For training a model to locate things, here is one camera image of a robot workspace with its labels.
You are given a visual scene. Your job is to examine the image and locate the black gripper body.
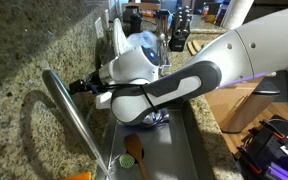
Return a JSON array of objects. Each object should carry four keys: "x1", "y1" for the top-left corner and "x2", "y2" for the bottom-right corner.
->
[{"x1": 68, "y1": 71, "x2": 104, "y2": 95}]

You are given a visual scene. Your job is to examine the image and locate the stainless steel gooseneck faucet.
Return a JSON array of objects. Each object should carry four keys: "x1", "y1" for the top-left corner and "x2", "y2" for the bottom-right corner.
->
[{"x1": 41, "y1": 68, "x2": 113, "y2": 180}]

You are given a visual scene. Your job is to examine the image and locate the grey dish rack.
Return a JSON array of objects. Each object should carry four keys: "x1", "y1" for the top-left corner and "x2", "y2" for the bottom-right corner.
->
[{"x1": 99, "y1": 41, "x2": 172, "y2": 76}]

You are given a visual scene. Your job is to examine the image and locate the white dinner plate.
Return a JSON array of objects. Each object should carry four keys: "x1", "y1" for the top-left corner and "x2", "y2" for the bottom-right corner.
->
[{"x1": 112, "y1": 17, "x2": 129, "y2": 58}]

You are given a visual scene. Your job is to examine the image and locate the clear plastic container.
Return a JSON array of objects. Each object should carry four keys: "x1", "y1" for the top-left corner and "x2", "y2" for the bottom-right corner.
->
[{"x1": 126, "y1": 29, "x2": 159, "y2": 51}]

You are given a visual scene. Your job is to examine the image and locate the wooden spoon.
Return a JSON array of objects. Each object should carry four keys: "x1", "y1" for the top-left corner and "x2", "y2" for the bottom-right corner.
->
[{"x1": 123, "y1": 133, "x2": 151, "y2": 180}]

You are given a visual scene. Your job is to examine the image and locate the orange sponge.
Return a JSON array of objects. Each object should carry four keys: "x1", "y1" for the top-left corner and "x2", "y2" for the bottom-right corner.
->
[{"x1": 62, "y1": 171, "x2": 92, "y2": 180}]

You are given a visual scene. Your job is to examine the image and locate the silver utensils in rack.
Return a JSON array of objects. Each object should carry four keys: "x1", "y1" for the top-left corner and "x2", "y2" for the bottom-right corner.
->
[{"x1": 153, "y1": 9, "x2": 172, "y2": 45}]

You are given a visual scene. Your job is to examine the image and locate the stainless steel sink basin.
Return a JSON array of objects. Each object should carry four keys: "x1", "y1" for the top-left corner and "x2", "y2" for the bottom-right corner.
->
[{"x1": 95, "y1": 99, "x2": 215, "y2": 180}]

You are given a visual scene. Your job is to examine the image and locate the black knife block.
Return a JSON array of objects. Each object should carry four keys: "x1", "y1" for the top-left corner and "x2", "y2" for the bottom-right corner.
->
[{"x1": 168, "y1": 4, "x2": 193, "y2": 52}]

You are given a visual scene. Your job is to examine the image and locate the large wooden cutting board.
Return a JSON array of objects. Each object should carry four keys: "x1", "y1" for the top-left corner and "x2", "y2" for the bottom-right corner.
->
[{"x1": 186, "y1": 39, "x2": 212, "y2": 57}]

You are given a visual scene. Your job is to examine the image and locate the cardboard box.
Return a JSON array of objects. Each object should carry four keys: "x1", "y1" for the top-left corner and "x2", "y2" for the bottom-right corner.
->
[{"x1": 205, "y1": 75, "x2": 266, "y2": 134}]

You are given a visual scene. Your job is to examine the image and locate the white paper towel roll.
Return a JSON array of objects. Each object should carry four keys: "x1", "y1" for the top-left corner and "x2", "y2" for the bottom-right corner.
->
[{"x1": 219, "y1": 0, "x2": 255, "y2": 30}]

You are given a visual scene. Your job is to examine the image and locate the black orange bar clamp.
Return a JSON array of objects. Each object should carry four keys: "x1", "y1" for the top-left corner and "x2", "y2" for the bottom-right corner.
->
[{"x1": 238, "y1": 145, "x2": 264, "y2": 176}]

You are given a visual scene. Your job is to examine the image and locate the black robot cart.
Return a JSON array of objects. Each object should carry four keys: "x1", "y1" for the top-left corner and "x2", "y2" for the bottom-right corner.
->
[{"x1": 233, "y1": 114, "x2": 288, "y2": 180}]

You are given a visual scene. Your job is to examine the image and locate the aluminium extrusion bar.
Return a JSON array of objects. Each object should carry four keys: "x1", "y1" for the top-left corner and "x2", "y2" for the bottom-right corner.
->
[{"x1": 266, "y1": 161, "x2": 288, "y2": 180}]

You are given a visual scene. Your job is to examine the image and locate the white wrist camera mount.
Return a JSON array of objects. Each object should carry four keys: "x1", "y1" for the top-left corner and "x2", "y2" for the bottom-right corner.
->
[{"x1": 95, "y1": 90, "x2": 116, "y2": 110}]

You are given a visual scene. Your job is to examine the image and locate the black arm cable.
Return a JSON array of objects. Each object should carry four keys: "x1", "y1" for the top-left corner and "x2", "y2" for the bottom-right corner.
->
[{"x1": 90, "y1": 81, "x2": 159, "y2": 114}]

